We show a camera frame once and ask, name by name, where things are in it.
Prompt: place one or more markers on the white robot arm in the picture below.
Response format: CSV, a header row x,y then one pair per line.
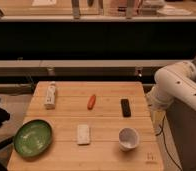
x,y
173,81

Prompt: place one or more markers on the white sponge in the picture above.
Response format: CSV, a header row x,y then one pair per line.
x,y
83,134

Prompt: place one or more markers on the black remote control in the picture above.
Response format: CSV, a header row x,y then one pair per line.
x,y
126,111

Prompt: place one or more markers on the white bottle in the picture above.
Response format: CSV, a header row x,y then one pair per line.
x,y
49,102

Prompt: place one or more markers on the white paper cup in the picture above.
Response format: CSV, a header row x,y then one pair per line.
x,y
128,139

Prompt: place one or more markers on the green bowl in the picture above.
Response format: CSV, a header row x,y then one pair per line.
x,y
33,138

